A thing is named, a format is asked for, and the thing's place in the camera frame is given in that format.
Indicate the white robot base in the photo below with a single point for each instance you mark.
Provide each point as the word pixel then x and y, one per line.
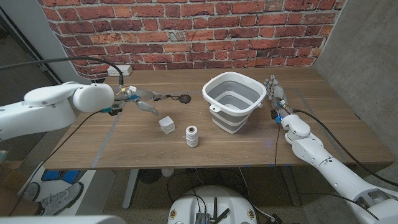
pixel 186 205

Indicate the white table leg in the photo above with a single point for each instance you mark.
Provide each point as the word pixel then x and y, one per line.
pixel 130 186

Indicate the white power outlet box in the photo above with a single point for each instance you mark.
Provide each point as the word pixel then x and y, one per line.
pixel 126 71

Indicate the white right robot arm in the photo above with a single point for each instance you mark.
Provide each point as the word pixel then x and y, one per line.
pixel 326 165

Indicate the white robot chest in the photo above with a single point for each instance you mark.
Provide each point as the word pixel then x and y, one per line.
pixel 62 219

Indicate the blue floor item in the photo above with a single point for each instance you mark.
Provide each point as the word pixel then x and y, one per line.
pixel 59 175

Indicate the printed brick backdrop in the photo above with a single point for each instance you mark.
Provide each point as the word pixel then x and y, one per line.
pixel 186 31

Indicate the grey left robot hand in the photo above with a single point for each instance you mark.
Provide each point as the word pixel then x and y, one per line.
pixel 140 93

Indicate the black electronics module with antennas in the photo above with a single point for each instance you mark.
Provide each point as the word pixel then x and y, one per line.
pixel 205 217

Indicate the white cube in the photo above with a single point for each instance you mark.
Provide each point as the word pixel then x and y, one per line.
pixel 167 125

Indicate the white grey collapsible bucket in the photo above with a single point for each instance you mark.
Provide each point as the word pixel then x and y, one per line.
pixel 233 93

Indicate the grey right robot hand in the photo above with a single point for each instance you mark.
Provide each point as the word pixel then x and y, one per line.
pixel 278 93

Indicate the round black floor object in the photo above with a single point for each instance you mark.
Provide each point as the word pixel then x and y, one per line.
pixel 150 176

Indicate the white thread spool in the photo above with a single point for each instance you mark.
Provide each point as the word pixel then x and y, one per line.
pixel 192 137

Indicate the grey sneaker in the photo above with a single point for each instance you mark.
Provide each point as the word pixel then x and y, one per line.
pixel 62 197
pixel 31 191

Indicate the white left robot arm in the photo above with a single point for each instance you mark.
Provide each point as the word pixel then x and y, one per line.
pixel 46 105

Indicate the grey table leg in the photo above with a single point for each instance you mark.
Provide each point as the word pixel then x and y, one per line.
pixel 290 186

